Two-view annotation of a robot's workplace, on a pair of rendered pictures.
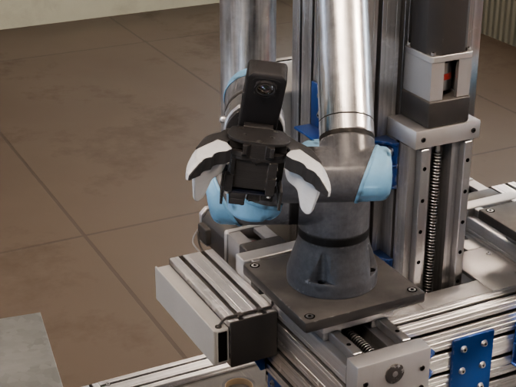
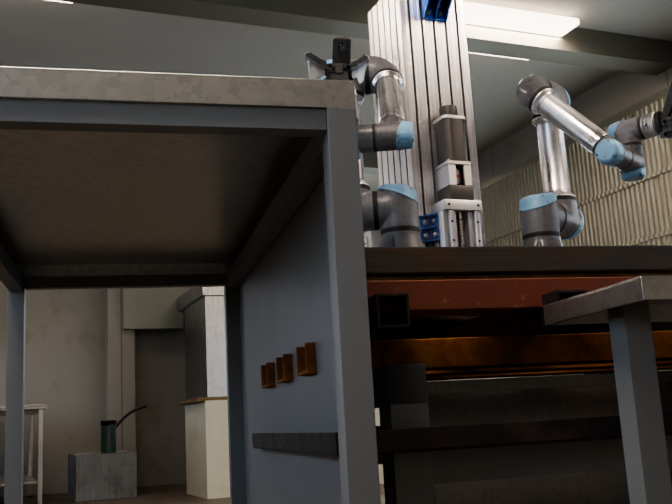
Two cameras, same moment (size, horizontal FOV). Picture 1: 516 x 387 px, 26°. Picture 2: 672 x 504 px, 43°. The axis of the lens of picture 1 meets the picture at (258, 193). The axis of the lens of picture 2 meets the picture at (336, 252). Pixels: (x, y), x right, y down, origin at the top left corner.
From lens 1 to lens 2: 1.57 m
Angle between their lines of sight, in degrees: 35
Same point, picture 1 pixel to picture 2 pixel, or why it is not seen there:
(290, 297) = not seen: hidden behind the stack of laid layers
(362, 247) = (415, 234)
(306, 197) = (360, 75)
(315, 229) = (388, 222)
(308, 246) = (385, 235)
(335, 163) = (384, 124)
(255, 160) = (337, 71)
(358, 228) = (411, 221)
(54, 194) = not seen: outside the picture
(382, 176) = (407, 126)
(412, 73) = (440, 178)
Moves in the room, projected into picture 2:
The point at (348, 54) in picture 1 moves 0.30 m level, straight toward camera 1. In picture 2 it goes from (390, 97) to (377, 54)
